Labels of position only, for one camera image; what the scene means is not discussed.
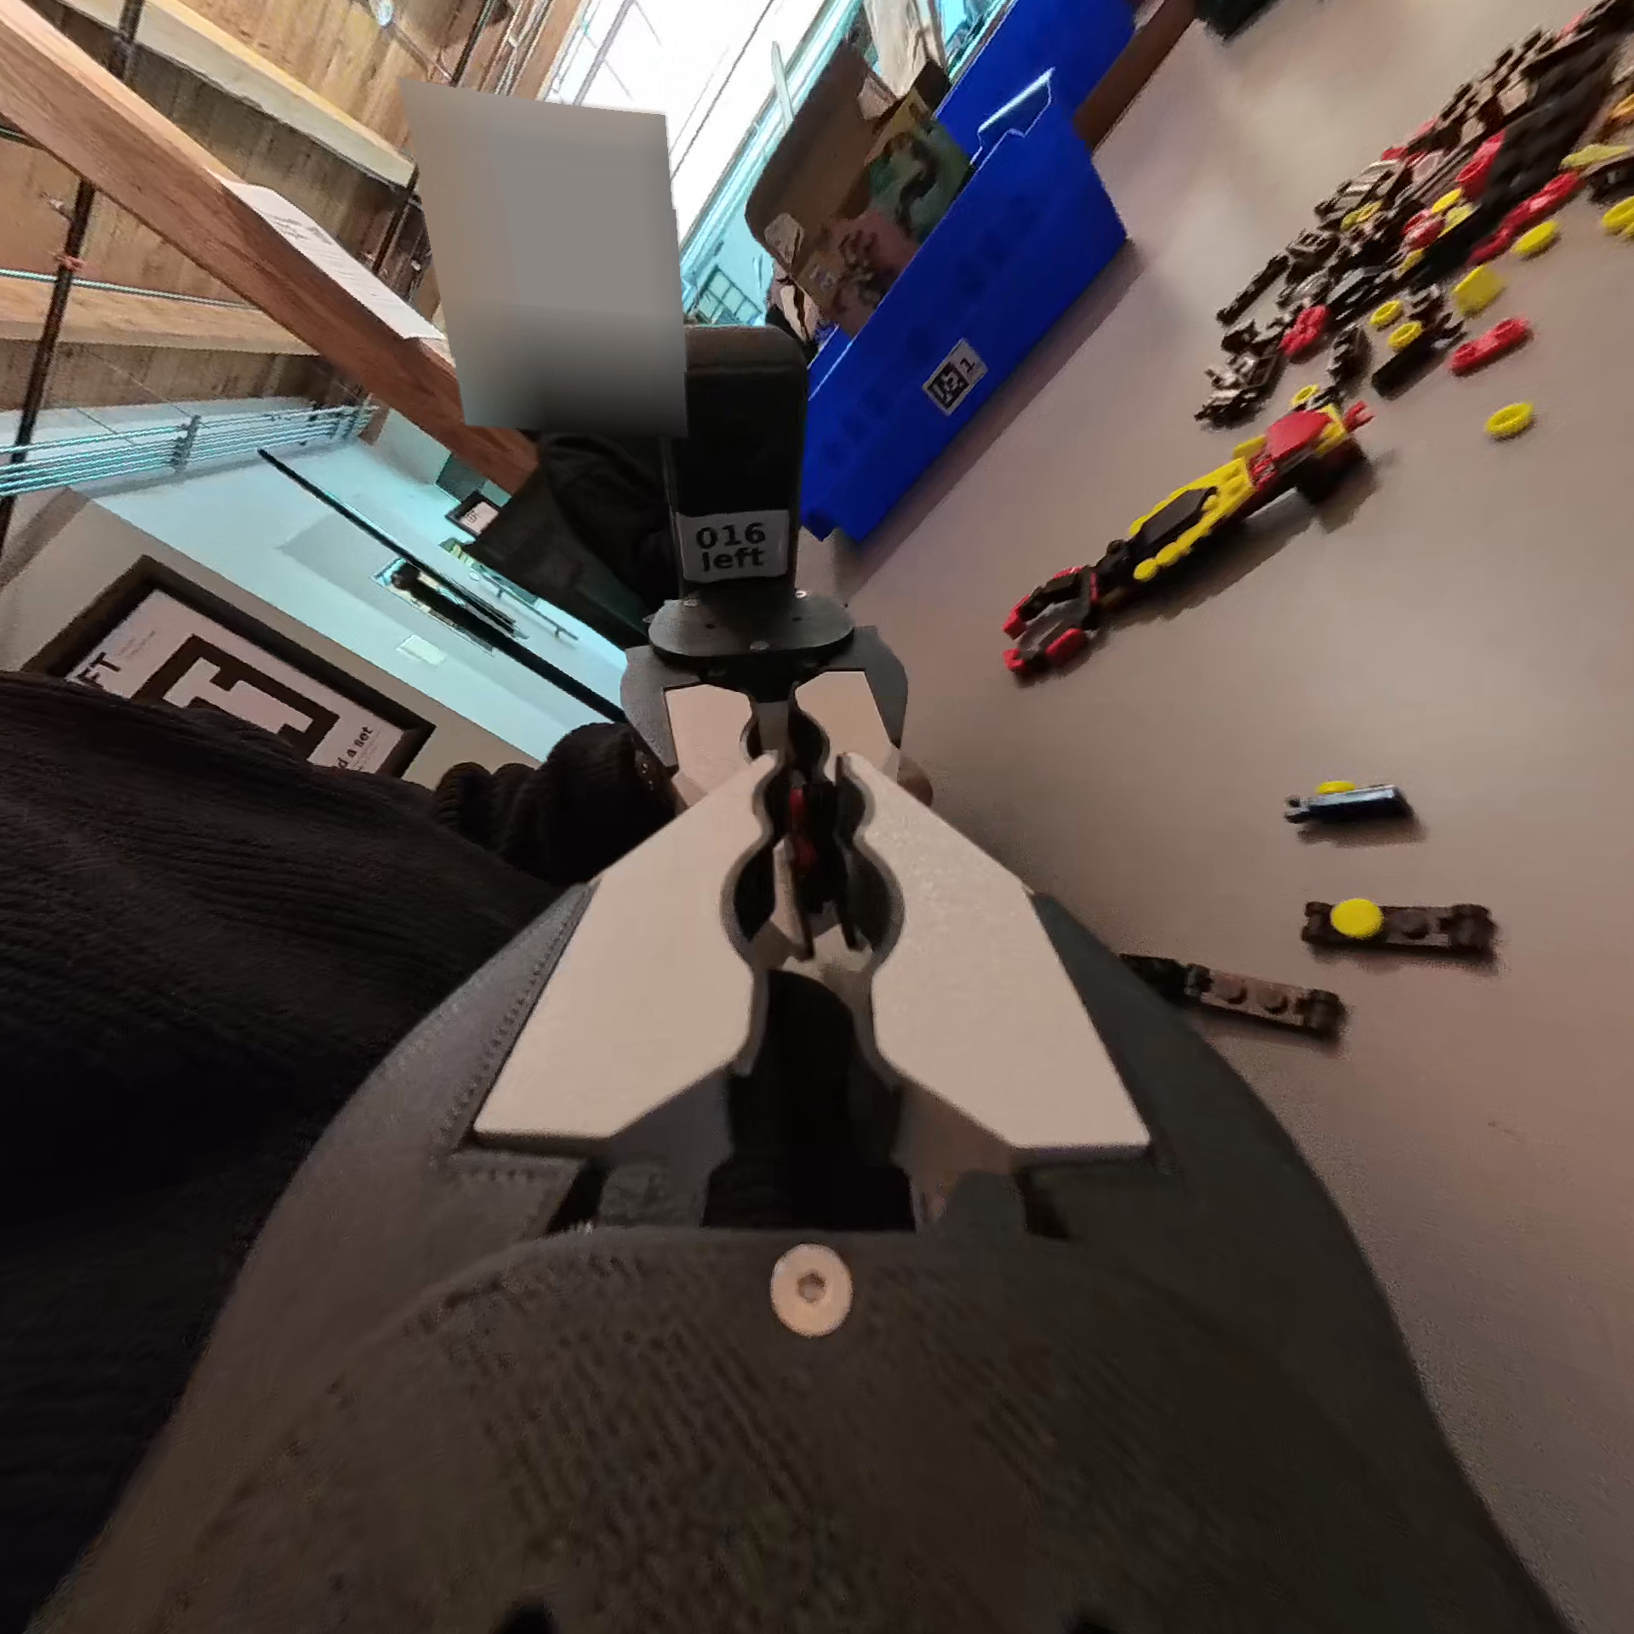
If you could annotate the cardboard box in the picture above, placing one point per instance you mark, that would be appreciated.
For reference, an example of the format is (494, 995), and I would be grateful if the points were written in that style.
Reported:
(843, 180)

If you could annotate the white paper sign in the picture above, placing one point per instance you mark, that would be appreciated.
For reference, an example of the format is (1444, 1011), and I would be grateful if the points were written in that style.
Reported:
(331, 256)

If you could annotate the small black lego piece yellow stud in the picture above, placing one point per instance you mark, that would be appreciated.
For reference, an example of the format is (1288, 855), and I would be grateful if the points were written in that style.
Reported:
(1352, 802)

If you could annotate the person's left forearm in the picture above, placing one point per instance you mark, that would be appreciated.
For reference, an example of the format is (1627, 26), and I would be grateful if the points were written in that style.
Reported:
(549, 804)

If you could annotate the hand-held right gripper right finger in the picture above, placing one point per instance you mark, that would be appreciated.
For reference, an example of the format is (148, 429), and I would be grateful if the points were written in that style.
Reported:
(1008, 1022)

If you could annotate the black yellow red lego model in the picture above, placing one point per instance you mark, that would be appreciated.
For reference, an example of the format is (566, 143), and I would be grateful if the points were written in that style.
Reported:
(1187, 511)

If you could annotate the pile of lego pieces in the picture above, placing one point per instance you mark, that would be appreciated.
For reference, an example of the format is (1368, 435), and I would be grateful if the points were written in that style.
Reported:
(1405, 256)

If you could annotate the black lego plate yellow stud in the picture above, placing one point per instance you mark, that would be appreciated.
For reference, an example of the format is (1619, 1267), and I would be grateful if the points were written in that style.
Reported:
(1405, 927)

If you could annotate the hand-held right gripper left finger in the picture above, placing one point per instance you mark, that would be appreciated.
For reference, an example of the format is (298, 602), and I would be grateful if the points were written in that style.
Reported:
(625, 1009)

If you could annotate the person's left hand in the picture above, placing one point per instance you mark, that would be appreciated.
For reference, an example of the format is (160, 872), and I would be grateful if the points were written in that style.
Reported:
(915, 777)

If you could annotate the framed wall poster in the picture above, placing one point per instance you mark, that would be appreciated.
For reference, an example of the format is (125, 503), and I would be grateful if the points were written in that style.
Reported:
(230, 678)

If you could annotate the blue plastic bin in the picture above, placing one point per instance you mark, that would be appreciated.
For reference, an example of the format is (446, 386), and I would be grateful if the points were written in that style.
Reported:
(971, 295)
(1059, 52)

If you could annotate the black knitted sweater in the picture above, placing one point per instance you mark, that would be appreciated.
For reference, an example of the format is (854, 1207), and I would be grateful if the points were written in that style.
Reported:
(191, 1086)

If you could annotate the wooden beam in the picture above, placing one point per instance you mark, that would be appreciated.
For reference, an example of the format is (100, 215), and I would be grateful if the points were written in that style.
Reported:
(191, 205)

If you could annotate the long black lego plate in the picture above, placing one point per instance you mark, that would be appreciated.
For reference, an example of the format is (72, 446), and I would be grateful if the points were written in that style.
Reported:
(1237, 993)

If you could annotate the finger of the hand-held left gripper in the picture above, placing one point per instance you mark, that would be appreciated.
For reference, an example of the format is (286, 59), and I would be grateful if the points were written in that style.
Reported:
(858, 715)
(708, 740)

